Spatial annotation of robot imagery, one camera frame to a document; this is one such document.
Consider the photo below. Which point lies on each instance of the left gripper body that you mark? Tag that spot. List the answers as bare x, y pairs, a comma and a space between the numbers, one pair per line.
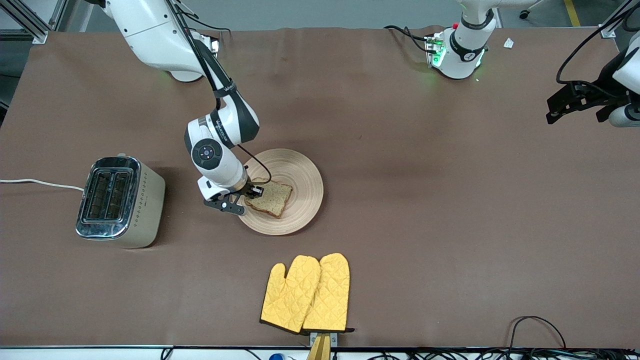
596, 94

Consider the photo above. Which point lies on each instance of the slice of brown bread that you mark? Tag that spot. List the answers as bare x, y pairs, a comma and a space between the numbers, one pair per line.
272, 197

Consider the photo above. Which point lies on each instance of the round wooden plate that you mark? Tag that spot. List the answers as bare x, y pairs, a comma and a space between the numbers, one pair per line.
300, 175

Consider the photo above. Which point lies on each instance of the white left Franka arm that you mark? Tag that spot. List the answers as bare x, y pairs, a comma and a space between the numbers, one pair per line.
465, 55

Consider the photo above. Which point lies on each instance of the cream and chrome toaster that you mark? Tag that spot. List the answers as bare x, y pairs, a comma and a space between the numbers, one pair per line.
145, 210

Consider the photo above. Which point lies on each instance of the small white paper scrap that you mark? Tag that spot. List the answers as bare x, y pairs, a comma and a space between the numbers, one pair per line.
508, 43

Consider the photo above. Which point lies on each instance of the black caster wheel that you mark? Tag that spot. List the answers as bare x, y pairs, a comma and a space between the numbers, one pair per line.
524, 14

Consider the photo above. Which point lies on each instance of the yellow quilted oven mitt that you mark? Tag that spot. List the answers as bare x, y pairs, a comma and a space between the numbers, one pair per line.
331, 295
287, 300

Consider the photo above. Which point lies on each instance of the brown table cover sheet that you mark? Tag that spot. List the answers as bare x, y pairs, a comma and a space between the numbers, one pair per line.
400, 150

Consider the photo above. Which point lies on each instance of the aluminium frame profile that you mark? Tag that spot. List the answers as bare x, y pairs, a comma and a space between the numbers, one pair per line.
610, 31
35, 31

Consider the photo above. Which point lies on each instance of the wooden stick with metal bracket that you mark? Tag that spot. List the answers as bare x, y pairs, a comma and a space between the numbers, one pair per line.
320, 350

